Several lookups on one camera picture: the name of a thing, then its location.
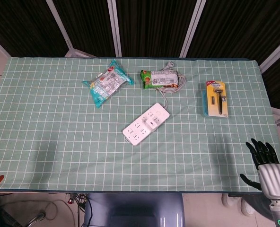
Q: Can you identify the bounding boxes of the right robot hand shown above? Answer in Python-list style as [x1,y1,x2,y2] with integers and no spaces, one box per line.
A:
[239,138,280,209]

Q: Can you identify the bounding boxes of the white plug adapter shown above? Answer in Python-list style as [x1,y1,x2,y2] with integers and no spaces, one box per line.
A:
[143,115,160,131]

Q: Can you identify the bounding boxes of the white power strip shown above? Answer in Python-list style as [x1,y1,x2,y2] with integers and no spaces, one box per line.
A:
[122,102,171,146]

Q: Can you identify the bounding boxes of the yellow razor blister pack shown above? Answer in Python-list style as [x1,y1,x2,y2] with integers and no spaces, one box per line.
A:
[202,80,230,118]

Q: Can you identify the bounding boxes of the white shoe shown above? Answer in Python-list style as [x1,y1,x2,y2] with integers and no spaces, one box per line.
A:
[240,198,255,216]
[221,193,240,207]

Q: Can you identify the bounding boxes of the green checked tablecloth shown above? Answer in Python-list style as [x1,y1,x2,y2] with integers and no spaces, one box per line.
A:
[0,56,280,192]

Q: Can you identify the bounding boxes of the blue-gray robot torso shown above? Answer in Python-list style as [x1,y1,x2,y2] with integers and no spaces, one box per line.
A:
[83,192,187,227]

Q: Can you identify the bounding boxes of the teal snack bag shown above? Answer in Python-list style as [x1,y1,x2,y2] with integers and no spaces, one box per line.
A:
[82,59,134,109]

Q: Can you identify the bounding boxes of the green snack bag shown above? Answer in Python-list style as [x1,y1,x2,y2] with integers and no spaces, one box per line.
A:
[140,69,179,90]

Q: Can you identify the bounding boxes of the white floor cable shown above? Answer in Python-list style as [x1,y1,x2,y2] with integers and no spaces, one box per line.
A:
[2,200,60,216]

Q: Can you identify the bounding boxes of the black floor cable bundle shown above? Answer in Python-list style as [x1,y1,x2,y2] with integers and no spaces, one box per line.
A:
[71,192,94,227]

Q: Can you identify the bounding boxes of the gray coiled power cord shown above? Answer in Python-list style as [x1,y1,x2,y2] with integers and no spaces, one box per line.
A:
[157,61,186,108]

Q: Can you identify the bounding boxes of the black folding screen white frame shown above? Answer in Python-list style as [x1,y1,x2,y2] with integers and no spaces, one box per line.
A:
[0,0,280,109]

